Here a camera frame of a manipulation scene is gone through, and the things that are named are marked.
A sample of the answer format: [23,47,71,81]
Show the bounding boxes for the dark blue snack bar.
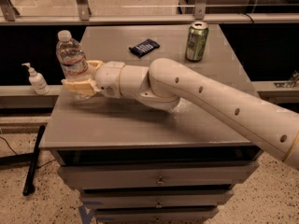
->
[129,39,160,58]

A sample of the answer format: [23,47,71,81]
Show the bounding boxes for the metal railing frame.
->
[0,0,299,25]

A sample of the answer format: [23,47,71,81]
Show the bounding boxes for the grey drawer cabinet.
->
[39,23,285,224]

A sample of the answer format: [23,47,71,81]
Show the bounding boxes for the black floor cable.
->
[0,135,20,157]

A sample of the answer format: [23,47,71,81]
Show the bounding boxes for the clear plastic water bottle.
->
[55,29,93,101]

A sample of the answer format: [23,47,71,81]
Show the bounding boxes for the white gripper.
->
[62,60,125,98]

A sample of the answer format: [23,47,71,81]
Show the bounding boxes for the white pump lotion bottle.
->
[22,63,50,95]

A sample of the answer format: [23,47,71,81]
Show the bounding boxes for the black pole on floor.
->
[22,125,46,196]

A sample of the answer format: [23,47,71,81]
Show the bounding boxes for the green soda can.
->
[185,21,208,62]

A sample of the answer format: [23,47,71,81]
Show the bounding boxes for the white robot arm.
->
[62,58,299,169]

